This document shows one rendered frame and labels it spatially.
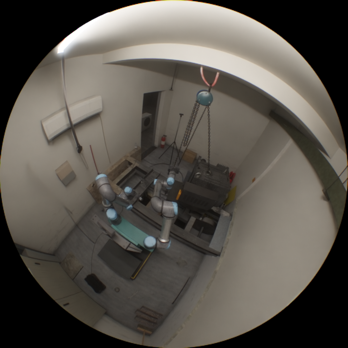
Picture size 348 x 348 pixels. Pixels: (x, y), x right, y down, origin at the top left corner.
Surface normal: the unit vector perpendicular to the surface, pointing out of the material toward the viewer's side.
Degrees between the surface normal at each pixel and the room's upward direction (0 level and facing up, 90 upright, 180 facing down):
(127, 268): 0
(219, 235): 0
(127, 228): 0
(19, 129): 90
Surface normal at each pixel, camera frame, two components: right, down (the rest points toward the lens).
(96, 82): 0.86, 0.48
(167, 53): -0.48, 0.61
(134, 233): 0.19, -0.63
